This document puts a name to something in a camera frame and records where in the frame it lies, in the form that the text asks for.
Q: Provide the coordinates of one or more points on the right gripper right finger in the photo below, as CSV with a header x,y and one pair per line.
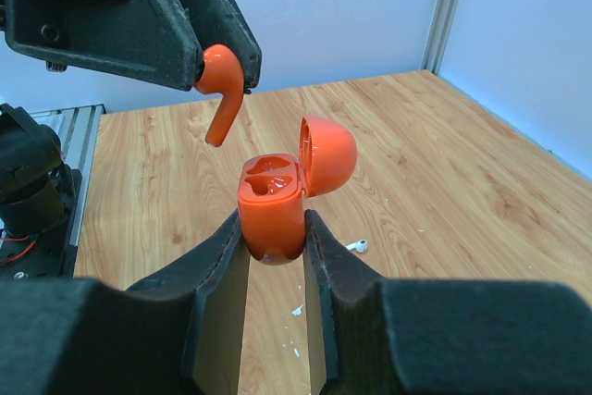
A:
x,y
368,334

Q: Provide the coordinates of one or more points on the orange earbud charging case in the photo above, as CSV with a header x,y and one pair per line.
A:
x,y
272,188

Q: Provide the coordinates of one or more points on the white plastic scrap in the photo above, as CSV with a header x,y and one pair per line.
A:
x,y
298,311

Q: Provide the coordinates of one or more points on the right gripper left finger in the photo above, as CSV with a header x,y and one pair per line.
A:
x,y
177,331

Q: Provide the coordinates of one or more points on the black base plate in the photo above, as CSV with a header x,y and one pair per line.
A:
x,y
36,228

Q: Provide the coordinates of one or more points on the orange earbud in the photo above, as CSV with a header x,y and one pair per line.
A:
x,y
222,73

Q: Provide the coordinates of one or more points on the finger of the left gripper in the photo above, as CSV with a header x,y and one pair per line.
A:
x,y
221,21
147,40

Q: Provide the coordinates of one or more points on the white earbud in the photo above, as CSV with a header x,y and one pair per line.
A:
x,y
360,246

